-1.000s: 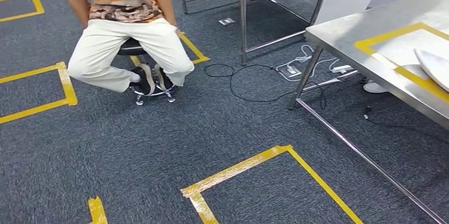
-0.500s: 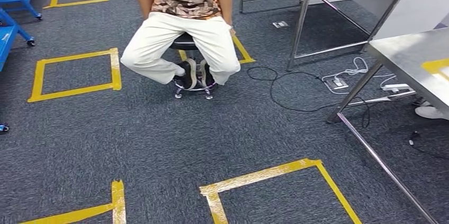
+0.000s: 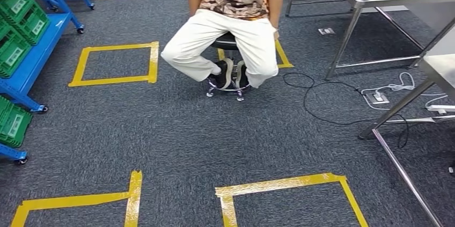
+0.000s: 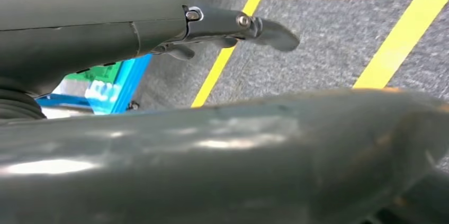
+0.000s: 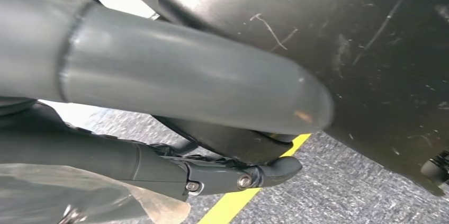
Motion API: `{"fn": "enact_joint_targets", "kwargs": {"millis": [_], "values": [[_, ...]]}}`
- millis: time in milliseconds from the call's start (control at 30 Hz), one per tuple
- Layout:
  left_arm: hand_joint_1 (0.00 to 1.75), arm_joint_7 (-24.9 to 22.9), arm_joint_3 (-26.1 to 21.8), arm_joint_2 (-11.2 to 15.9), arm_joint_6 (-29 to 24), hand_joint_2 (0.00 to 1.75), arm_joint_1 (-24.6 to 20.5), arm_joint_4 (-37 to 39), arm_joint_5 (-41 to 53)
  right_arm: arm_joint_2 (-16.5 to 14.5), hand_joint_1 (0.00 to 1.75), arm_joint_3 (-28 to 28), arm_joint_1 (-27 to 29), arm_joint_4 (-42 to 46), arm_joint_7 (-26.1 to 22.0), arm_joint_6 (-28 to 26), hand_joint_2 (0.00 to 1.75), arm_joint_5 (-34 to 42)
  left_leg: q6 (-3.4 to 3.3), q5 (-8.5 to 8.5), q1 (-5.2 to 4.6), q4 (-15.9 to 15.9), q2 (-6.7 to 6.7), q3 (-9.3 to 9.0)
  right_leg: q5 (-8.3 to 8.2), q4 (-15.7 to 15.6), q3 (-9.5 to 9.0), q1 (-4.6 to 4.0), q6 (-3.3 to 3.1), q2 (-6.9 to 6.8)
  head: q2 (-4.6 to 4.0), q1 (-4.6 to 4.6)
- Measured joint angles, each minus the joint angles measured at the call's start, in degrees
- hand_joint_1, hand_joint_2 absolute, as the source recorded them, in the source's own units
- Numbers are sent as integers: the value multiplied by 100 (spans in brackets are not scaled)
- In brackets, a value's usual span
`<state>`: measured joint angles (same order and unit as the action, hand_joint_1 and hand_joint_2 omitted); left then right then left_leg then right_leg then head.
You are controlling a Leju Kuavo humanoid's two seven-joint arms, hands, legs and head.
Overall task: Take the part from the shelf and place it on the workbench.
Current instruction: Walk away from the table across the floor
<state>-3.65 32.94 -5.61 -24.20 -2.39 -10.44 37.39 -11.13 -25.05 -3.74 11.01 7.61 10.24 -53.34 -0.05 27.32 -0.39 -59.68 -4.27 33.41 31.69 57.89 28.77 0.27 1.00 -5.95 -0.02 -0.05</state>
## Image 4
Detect blue metal shelf rack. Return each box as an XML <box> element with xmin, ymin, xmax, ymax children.
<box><xmin>37</xmin><ymin>0</ymin><xmax>195</xmax><ymax>115</ymax></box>

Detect yellow floor tape square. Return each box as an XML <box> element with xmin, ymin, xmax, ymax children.
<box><xmin>191</xmin><ymin>0</ymin><xmax>449</xmax><ymax>108</ymax></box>

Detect green plastic crate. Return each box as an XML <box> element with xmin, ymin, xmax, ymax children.
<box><xmin>65</xmin><ymin>61</ymin><xmax>123</xmax><ymax>84</ymax></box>

